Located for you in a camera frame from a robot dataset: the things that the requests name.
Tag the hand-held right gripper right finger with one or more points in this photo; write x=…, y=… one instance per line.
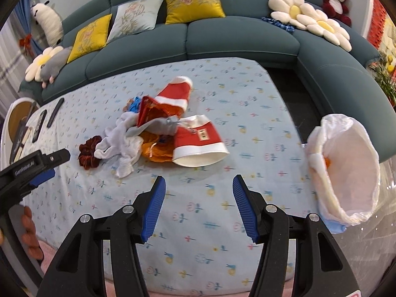
x=244, y=210

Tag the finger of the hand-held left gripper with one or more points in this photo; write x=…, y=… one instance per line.
x=43, y=178
x=58, y=156

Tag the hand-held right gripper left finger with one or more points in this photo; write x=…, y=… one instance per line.
x=153, y=210

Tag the orange plastic bag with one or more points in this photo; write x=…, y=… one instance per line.
x=154, y=154

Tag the red and white paper cup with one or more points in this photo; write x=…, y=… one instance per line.
x=173, y=94
x=191, y=142

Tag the red foil packet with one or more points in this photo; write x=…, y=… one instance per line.
x=148, y=111

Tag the white-lined trash bin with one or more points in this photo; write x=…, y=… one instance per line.
x=349, y=161

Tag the person's left hand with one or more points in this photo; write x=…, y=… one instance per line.
x=31, y=238

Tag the dark red velvet scrunchie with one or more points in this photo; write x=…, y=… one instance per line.
x=88, y=157

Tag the black remote control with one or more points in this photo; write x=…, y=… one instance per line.
x=55, y=113
x=39, y=126

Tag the floral tablecloth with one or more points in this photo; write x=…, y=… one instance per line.
x=198, y=222

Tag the round white side table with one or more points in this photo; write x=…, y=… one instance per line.
x=15, y=114

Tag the white crumpled cloth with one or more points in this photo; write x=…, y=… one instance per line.
x=120, y=144

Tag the grey plastic wrapper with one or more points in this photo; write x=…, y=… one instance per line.
x=157, y=125

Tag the blue wrapper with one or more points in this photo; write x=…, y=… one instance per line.
x=135, y=106

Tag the grey plush toy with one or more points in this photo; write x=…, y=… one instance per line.
x=58, y=63

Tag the small daisy cushion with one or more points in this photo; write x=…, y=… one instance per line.
x=38, y=65

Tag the small orange scrap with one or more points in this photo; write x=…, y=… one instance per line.
x=327, y=162

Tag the grey checked curtain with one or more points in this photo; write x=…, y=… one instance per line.
x=12, y=68

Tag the red curtain bow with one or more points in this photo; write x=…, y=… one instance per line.
x=25, y=40

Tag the small yellow embroidered pillow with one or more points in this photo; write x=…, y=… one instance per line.
x=89, y=37

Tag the white panda plush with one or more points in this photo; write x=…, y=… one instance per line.
x=49, y=24

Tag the blue curtain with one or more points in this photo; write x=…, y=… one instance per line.
x=31, y=9

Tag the pale blue embroidered pillow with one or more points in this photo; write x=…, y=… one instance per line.
x=136, y=18

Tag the teal sectional sofa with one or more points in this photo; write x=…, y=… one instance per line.
x=241, y=37

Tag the blue patterned scrunchie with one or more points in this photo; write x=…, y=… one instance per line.
x=278, y=23

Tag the green potted plant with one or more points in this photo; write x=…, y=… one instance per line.
x=386, y=83

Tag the white daisy cushion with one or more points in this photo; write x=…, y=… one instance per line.
x=280, y=1
x=337, y=35

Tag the large yellow embroidered pillow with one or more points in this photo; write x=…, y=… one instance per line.
x=191, y=3

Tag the red teddy bear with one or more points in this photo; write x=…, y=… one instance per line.
x=332, y=6

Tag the red lattice wall decoration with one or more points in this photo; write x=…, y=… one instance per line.
x=379, y=21

